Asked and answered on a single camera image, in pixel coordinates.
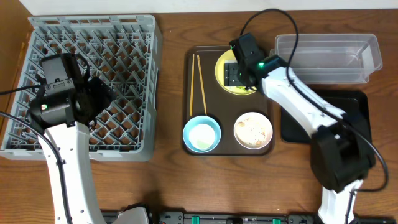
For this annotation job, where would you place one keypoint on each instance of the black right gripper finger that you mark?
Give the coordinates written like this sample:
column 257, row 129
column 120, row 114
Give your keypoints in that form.
column 230, row 74
column 242, row 75

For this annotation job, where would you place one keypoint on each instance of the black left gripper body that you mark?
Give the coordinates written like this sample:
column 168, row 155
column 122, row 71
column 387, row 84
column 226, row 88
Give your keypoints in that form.
column 94, row 98

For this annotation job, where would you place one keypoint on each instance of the green snack wrapper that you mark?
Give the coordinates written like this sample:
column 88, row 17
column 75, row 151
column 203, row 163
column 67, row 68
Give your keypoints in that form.
column 242, row 90

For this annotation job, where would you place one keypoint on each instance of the yellow plastic plate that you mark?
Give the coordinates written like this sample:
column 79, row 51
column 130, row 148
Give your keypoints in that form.
column 219, row 68

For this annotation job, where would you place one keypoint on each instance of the wooden chopstick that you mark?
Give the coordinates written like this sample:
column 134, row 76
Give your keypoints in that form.
column 202, row 85
column 192, row 84

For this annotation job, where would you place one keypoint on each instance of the white bowl with rice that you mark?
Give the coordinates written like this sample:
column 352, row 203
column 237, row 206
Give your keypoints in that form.
column 259, row 118

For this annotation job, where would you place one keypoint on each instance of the pile of leftover rice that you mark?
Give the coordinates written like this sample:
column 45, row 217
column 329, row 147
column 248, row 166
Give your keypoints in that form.
column 251, row 133

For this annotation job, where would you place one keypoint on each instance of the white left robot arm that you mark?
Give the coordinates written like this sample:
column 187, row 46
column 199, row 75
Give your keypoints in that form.
column 66, row 149

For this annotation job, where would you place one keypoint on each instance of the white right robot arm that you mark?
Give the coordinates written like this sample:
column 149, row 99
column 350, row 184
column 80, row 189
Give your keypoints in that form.
column 341, row 156

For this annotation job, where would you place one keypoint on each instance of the clear plastic waste bin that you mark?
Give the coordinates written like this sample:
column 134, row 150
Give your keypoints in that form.
column 336, row 58

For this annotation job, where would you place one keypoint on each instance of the black food waste tray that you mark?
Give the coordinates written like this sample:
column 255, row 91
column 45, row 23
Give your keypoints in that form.
column 354, row 102

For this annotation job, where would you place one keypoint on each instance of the dark brown serving tray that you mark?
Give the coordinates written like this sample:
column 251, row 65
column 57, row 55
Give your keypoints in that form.
column 222, row 106

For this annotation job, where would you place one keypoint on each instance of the light blue bowl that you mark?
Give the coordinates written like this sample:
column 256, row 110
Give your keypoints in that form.
column 201, row 134

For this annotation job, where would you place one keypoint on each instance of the grey plastic dish rack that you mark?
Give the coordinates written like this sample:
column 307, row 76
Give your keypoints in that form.
column 122, row 56

